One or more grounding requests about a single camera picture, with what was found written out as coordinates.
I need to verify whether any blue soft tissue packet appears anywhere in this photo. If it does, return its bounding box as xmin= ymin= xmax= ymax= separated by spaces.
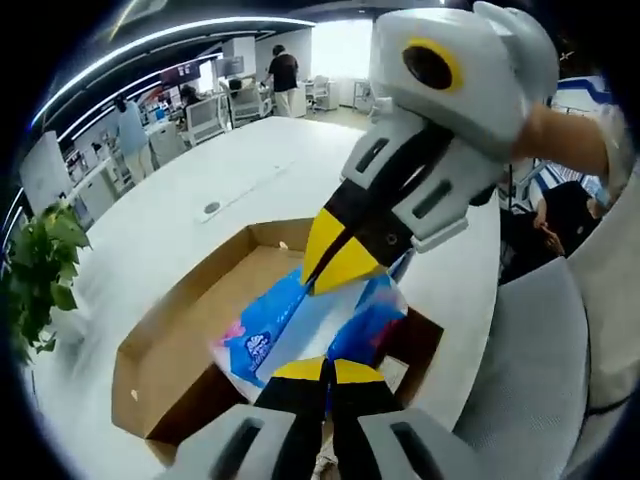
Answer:
xmin=209 ymin=264 xmax=410 ymax=396

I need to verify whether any ceiling light strip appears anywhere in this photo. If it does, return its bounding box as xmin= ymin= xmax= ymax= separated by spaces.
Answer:
xmin=32 ymin=17 xmax=316 ymax=126

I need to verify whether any person's beige shirt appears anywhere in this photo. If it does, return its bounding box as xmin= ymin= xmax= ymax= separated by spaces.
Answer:
xmin=564 ymin=107 xmax=640 ymax=480

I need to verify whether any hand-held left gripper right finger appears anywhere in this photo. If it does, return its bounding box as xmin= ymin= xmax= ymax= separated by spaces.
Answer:
xmin=329 ymin=358 xmax=501 ymax=480

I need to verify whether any white office chair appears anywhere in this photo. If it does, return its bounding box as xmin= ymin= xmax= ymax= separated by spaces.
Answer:
xmin=185 ymin=97 xmax=225 ymax=146
xmin=227 ymin=79 xmax=271 ymax=127

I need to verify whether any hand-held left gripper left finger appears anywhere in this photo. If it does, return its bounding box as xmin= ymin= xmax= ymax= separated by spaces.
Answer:
xmin=164 ymin=357 xmax=332 ymax=480

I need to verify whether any green potted plant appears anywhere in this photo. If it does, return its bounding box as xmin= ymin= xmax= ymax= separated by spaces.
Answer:
xmin=0 ymin=198 xmax=94 ymax=366

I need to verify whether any grey mesh office chair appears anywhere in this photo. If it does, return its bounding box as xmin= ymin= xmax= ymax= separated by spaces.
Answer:
xmin=452 ymin=254 xmax=594 ymax=480

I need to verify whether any brown cardboard shoe box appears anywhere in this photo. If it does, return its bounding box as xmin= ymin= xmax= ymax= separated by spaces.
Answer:
xmin=110 ymin=217 xmax=445 ymax=454

